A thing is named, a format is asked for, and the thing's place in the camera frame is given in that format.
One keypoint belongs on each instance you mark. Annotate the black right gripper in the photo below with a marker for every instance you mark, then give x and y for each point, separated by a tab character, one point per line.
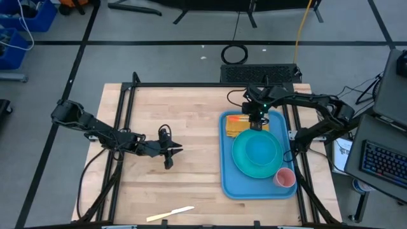
254	111

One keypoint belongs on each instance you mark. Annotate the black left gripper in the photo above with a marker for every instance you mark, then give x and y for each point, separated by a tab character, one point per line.
152	149

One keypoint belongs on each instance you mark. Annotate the yellow cloth napkin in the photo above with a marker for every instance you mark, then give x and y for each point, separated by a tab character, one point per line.
233	128

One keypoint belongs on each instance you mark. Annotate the teal bowl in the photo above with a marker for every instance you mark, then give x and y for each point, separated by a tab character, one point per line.
259	149

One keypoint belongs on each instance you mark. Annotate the teal plate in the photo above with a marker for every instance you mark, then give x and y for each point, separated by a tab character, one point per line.
238	159

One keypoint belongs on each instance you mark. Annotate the pink plastic cup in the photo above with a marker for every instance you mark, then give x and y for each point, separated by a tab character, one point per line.
284	178

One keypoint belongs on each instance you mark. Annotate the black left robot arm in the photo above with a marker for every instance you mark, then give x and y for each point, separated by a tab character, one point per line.
95	125

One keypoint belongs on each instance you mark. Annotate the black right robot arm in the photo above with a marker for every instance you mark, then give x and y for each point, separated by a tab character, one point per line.
318	100

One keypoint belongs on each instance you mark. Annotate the blue plastic tray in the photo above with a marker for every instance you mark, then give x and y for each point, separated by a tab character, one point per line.
232	178

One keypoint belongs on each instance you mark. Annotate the black perforated computer case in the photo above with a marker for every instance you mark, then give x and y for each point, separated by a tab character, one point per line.
260	73

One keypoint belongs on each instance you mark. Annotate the white printed paper sheet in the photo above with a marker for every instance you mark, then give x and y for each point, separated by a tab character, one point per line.
343	156

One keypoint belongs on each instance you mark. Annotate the blue and white tape roll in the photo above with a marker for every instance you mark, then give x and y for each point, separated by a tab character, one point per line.
361	187

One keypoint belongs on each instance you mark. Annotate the black partition screen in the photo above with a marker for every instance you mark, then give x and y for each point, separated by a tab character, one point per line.
222	4

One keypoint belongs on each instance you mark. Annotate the grey laptop lid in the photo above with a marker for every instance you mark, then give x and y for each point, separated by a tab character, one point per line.
391	95

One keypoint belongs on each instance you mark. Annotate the black floor bar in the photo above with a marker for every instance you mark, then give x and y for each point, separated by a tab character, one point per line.
136	9

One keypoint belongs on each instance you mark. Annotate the grey floor bar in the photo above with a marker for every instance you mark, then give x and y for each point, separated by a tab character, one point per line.
14	77

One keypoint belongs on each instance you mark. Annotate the large blue storage bin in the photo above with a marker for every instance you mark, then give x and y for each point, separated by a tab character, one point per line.
44	19

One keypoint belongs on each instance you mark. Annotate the small blue storage bin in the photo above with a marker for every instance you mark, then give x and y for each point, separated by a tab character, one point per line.
14	54

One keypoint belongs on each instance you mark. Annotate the black metal table frame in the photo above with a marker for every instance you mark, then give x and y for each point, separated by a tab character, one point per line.
190	85

